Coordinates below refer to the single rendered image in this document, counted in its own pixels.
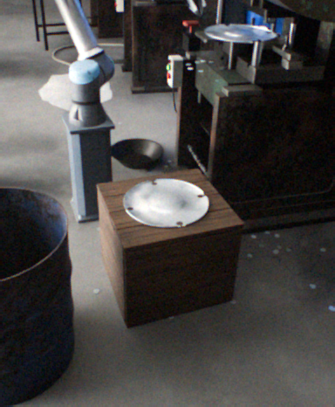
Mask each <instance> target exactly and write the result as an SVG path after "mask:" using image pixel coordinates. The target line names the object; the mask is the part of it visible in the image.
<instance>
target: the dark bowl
mask: <svg viewBox="0 0 335 407"><path fill-rule="evenodd" d="M111 150H112V157H113V158H115V159H116V161H117V162H119V163H121V164H122V165H123V166H124V167H126V168H129V169H144V168H147V167H150V166H151V165H152V164H154V163H155V162H156V161H157V159H159V158H160V157H161V156H162V155H163V147H162V146H161V145H160V144H159V143H158V142H156V141H152V140H148V139H142V138H131V139H125V140H122V141H117V142H115V143H114V144H113V145H112V146H111Z"/></svg>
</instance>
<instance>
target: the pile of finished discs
mask: <svg viewBox="0 0 335 407"><path fill-rule="evenodd" d="M154 182H155V183H157V184H156V185H152V182H150V181H145V182H143V183H139V184H137V185H134V186H133V187H132V188H131V189H130V190H129V191H128V192H127V193H126V195H125V198H124V207H125V209H127V208H130V207H131V208H133V210H126V212H127V213H128V214H129V215H130V216H131V217H132V218H134V220H136V221H138V222H140V223H142V224H146V225H150V226H153V227H160V228H176V227H181V226H180V225H177V224H176V223H178V222H182V223H183V225H182V226H186V225H190V224H194V223H196V222H197V221H199V220H200V218H202V217H203V216H204V215H205V213H206V212H207V210H208V208H209V201H208V199H207V197H205V196H204V194H203V192H202V191H201V189H200V188H198V187H197V186H195V185H193V184H191V183H186V182H183V181H178V180H173V179H156V181H154ZM198 195H202V196H204V197H198Z"/></svg>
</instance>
